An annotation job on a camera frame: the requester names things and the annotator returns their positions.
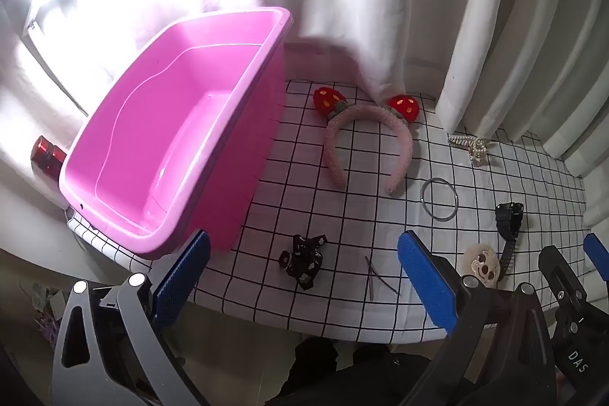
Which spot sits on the white window frame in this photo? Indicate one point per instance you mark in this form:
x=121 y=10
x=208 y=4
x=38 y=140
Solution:
x=52 y=53

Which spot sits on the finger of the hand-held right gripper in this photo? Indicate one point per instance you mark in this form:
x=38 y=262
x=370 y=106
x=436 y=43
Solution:
x=561 y=287
x=597 y=256

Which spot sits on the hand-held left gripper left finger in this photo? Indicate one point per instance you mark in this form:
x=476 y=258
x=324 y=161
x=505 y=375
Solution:
x=183 y=275

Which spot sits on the pearl hair claw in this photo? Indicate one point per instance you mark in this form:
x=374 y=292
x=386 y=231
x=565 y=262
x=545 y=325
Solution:
x=476 y=151

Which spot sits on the silver bangle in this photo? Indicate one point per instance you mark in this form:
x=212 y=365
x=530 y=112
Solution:
x=422 y=196

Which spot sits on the dark bobby pin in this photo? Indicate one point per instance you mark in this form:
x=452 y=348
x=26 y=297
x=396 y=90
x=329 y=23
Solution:
x=383 y=284
x=369 y=280

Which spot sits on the pink strawberry headband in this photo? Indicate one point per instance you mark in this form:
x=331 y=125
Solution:
x=329 y=149

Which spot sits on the red metallic canister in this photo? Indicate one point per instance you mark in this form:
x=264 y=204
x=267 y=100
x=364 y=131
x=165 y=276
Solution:
x=45 y=156

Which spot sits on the white pleated curtain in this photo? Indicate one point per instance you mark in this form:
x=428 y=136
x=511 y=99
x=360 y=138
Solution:
x=523 y=53

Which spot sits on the black wrist watch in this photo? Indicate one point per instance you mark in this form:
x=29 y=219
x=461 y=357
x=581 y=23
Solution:
x=509 y=220

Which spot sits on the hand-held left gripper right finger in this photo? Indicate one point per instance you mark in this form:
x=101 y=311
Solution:
x=426 y=282

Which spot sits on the beige skull hair clip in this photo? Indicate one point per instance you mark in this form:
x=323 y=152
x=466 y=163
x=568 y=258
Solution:
x=483 y=265

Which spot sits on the pink plastic basin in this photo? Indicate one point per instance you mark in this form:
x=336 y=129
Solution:
x=166 y=125

